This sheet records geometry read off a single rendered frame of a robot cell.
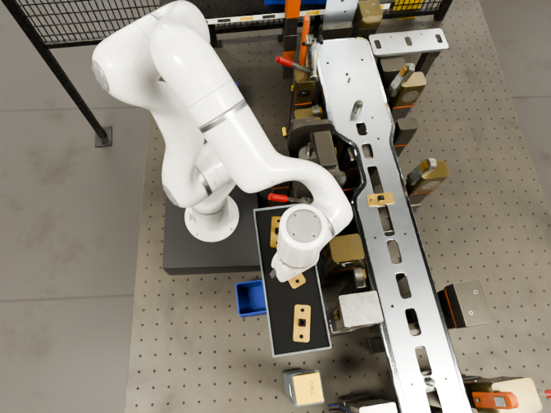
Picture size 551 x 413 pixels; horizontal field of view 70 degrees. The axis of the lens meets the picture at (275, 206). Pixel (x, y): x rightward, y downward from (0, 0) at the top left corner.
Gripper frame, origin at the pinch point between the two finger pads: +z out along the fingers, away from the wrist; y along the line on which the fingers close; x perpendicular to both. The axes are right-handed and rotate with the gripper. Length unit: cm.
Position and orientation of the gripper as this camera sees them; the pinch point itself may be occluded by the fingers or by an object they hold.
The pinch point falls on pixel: (292, 268)
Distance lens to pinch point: 97.2
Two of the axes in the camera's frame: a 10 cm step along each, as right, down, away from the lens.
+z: -0.3, 3.8, 9.3
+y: 8.7, -4.4, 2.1
